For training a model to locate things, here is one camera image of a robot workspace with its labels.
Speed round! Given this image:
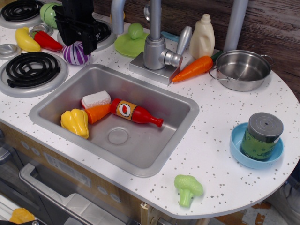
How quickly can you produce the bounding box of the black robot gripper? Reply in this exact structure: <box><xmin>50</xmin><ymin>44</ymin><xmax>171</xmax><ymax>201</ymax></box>
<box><xmin>53</xmin><ymin>0</ymin><xmax>98</xmax><ymax>55</ymax></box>

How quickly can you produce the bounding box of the green toy broccoli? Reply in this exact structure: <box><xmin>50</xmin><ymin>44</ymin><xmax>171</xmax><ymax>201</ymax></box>
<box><xmin>174</xmin><ymin>174</ymin><xmax>203</xmax><ymax>207</ymax></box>

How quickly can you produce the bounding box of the stainless steel pot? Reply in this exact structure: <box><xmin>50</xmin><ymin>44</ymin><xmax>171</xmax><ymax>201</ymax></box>
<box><xmin>209</xmin><ymin>50</ymin><xmax>275</xmax><ymax>92</ymax></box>

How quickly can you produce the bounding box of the purple toy onion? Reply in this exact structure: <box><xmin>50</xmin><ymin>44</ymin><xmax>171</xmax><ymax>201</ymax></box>
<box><xmin>62</xmin><ymin>41</ymin><xmax>91</xmax><ymax>66</ymax></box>

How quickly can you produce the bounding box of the black back right burner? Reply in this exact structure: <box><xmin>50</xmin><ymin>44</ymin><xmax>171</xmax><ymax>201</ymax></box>
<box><xmin>56</xmin><ymin>19</ymin><xmax>116</xmax><ymax>52</ymax></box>

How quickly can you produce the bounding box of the silver stove knob middle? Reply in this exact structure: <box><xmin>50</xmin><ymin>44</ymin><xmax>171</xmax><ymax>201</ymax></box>
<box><xmin>30</xmin><ymin>24</ymin><xmax>53</xmax><ymax>36</ymax></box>

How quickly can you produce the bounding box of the silver stove knob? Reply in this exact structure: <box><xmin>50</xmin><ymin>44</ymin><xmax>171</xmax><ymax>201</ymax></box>
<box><xmin>0</xmin><ymin>44</ymin><xmax>22</xmax><ymax>60</ymax></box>
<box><xmin>30</xmin><ymin>24</ymin><xmax>53</xmax><ymax>36</ymax></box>

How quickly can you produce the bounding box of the red toy chili pepper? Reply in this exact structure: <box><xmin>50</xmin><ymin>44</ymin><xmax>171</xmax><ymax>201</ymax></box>
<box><xmin>31</xmin><ymin>31</ymin><xmax>63</xmax><ymax>51</ymax></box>

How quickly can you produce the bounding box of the green toy cabbage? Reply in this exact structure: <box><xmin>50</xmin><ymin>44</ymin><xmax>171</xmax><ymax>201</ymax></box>
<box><xmin>40</xmin><ymin>2</ymin><xmax>62</xmax><ymax>29</ymax></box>

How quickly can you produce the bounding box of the yellow toy banana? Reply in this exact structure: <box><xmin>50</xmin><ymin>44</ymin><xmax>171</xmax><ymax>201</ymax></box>
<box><xmin>15</xmin><ymin>27</ymin><xmax>41</xmax><ymax>52</ymax></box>

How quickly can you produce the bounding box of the green lettuce leaf toy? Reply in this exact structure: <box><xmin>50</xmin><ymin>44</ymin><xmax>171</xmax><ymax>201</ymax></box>
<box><xmin>114</xmin><ymin>23</ymin><xmax>148</xmax><ymax>58</ymax></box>

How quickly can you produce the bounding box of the black front stove burner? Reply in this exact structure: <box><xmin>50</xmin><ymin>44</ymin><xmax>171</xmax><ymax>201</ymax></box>
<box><xmin>0</xmin><ymin>52</ymin><xmax>68</xmax><ymax>98</ymax></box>

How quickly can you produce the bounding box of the black back left burner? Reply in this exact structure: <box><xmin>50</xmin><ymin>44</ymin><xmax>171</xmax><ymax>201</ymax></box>
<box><xmin>0</xmin><ymin>0</ymin><xmax>45</xmax><ymax>29</ymax></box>

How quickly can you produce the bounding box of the silver stove knob front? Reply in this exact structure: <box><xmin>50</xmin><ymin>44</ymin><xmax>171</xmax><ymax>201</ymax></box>
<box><xmin>0</xmin><ymin>44</ymin><xmax>22</xmax><ymax>60</ymax></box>

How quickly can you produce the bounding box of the orange carrot piece toy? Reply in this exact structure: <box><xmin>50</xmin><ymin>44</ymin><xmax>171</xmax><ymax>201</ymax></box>
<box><xmin>85</xmin><ymin>104</ymin><xmax>111</xmax><ymax>124</ymax></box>

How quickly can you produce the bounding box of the yellow toy bell pepper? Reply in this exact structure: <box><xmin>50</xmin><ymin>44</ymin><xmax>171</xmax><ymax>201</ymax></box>
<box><xmin>60</xmin><ymin>109</ymin><xmax>90</xmax><ymax>139</ymax></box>

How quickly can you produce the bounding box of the red ketchup bottle toy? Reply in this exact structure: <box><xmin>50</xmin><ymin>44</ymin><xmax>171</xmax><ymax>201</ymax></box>
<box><xmin>110</xmin><ymin>98</ymin><xmax>164</xmax><ymax>127</ymax></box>

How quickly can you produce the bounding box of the silver toy faucet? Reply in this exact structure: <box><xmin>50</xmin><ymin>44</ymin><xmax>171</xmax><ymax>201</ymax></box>
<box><xmin>110</xmin><ymin>0</ymin><xmax>193</xmax><ymax>85</ymax></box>

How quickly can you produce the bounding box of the blue toy utensil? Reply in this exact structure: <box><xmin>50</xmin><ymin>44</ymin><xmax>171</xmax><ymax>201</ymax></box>
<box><xmin>161</xmin><ymin>31</ymin><xmax>179</xmax><ymax>42</ymax></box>

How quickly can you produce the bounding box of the silver sink basin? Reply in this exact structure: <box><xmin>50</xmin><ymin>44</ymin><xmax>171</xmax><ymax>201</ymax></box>
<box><xmin>30</xmin><ymin>64</ymin><xmax>199</xmax><ymax>177</ymax></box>

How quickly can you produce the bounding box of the cream toy bottle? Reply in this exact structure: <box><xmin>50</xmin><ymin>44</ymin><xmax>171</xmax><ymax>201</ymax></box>
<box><xmin>189</xmin><ymin>14</ymin><xmax>215</xmax><ymax>59</ymax></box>

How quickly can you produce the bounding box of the orange toy carrot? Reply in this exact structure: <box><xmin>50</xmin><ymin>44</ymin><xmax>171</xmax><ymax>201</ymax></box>
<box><xmin>172</xmin><ymin>51</ymin><xmax>223</xmax><ymax>83</ymax></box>

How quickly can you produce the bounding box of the blue plastic bowl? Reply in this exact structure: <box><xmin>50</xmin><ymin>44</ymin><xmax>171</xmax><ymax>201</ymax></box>
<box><xmin>230</xmin><ymin>122</ymin><xmax>284</xmax><ymax>169</ymax></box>

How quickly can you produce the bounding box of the yellow toy on floor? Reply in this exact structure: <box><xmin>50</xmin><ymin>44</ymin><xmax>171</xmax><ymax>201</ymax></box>
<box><xmin>9</xmin><ymin>208</ymin><xmax>35</xmax><ymax>224</ymax></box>

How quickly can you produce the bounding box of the green toy can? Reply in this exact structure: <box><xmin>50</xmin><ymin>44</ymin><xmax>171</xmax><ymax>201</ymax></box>
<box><xmin>240</xmin><ymin>112</ymin><xmax>284</xmax><ymax>161</ymax></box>

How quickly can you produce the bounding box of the grey vertical post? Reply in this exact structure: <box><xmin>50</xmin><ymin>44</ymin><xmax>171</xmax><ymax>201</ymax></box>
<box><xmin>223</xmin><ymin>0</ymin><xmax>248</xmax><ymax>52</ymax></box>

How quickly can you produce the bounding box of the grey oven door handle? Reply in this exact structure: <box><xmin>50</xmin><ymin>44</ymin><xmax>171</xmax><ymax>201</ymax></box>
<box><xmin>19</xmin><ymin>163</ymin><xmax>139</xmax><ymax>225</ymax></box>

